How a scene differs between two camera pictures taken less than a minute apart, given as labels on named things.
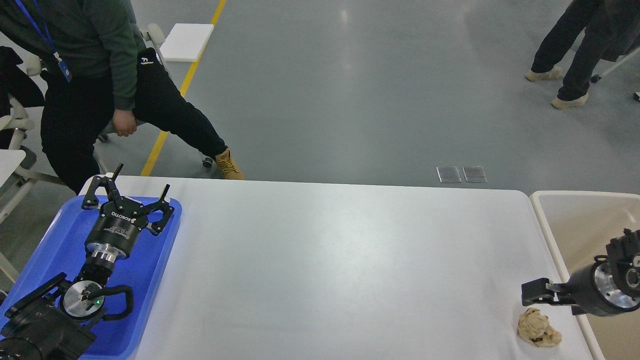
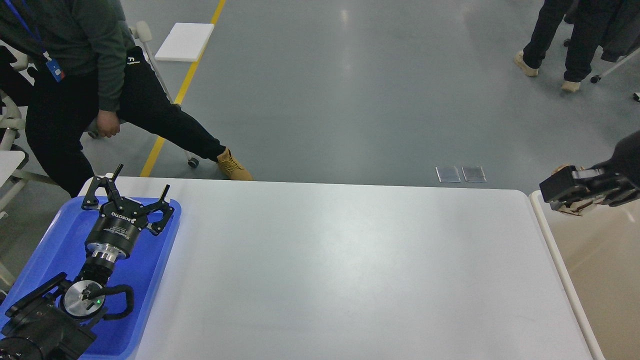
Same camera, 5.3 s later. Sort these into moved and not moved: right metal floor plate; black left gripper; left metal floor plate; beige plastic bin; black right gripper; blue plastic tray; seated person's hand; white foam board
Moved: seated person's hand; black right gripper
Not moved: left metal floor plate; right metal floor plate; black left gripper; blue plastic tray; beige plastic bin; white foam board
